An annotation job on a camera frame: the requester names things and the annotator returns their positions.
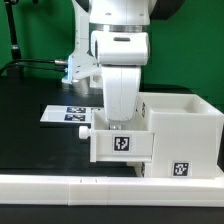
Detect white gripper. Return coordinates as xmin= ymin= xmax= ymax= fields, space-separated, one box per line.
xmin=91 ymin=31 xmax=149 ymax=122

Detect white drawer box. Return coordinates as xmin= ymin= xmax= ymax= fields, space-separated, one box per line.
xmin=79 ymin=110 xmax=154 ymax=162
xmin=126 ymin=162 xmax=145 ymax=177

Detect white drawer cabinet frame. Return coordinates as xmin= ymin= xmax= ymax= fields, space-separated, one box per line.
xmin=137 ymin=93 xmax=224 ymax=179

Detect white drawer box front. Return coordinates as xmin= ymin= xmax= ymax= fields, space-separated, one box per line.
xmin=126 ymin=162 xmax=145 ymax=177

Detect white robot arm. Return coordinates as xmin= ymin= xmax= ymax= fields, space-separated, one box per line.
xmin=63 ymin=0 xmax=186 ymax=124

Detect fiducial marker sheet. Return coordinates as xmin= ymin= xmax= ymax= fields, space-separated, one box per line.
xmin=40 ymin=105 xmax=102 ymax=124

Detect black stand pole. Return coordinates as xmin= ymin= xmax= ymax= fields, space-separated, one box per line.
xmin=4 ymin=0 xmax=24 ymax=79

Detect white L-shaped fence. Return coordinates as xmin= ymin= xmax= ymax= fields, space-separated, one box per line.
xmin=0 ymin=169 xmax=224 ymax=207

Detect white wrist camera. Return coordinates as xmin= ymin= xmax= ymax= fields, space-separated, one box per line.
xmin=68 ymin=56 xmax=101 ymax=82

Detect black cables with connectors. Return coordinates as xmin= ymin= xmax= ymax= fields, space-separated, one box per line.
xmin=0 ymin=58 xmax=69 ymax=76

